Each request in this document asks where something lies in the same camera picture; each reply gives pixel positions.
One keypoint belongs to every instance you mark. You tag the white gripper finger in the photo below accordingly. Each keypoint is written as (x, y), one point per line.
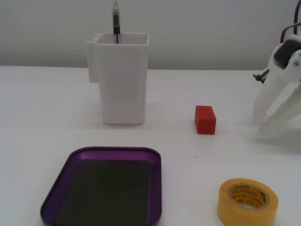
(282, 101)
(265, 99)

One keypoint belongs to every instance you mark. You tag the red cube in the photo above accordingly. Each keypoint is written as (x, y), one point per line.
(205, 120)

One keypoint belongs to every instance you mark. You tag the black pen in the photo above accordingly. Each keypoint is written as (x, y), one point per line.
(116, 23)

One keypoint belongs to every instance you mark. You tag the purple metal tray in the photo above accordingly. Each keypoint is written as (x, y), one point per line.
(155, 188)

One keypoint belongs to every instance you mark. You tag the black zip tie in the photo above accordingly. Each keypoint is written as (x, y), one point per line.
(259, 77)

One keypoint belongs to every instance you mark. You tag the yellow tape roll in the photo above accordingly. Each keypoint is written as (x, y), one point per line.
(231, 207)

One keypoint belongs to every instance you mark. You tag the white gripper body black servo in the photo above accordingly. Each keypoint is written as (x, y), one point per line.
(275, 80)

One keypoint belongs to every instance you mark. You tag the white plastic pen holder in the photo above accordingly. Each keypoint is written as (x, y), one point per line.
(122, 82)

